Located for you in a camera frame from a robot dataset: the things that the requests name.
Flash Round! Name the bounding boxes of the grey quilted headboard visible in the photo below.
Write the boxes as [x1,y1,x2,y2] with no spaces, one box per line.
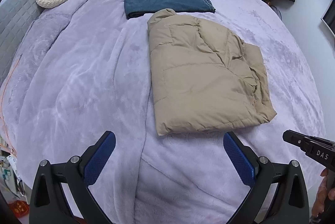
[0,0,44,82]

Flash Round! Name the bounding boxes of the lavender plush bed blanket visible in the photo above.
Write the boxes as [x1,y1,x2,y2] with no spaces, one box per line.
[1,0,325,223]

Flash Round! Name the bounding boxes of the folded blue jeans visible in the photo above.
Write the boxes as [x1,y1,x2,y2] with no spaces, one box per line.
[124,0,216,19]

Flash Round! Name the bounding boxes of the white framed monitor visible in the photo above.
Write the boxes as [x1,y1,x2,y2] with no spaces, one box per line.
[321,0,335,36]

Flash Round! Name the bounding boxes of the person's right hand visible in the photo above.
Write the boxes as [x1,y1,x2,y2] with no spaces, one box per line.
[312,169,335,217]

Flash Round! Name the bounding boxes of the beige puffer jacket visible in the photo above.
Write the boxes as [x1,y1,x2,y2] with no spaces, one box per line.
[148,9,276,135]

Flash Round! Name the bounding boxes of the red box on floor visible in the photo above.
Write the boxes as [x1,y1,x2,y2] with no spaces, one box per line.
[9,200,30,218]

